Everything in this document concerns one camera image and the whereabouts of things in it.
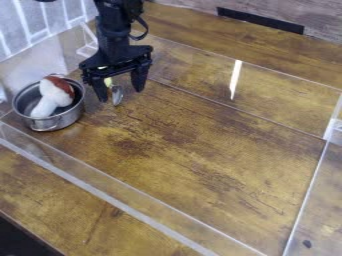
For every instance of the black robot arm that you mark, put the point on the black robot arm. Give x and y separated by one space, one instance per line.
116 15

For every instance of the black wall strip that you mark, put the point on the black wall strip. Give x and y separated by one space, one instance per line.
260 20

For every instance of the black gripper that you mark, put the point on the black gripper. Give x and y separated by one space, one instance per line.
132 60

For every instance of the plush mushroom toy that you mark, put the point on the plush mushroom toy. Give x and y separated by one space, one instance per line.
56 93

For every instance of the clear acrylic barrier panel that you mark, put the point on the clear acrylic barrier panel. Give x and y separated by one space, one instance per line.
173 223

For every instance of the small silver metal pot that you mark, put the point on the small silver metal pot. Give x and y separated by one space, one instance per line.
62 117

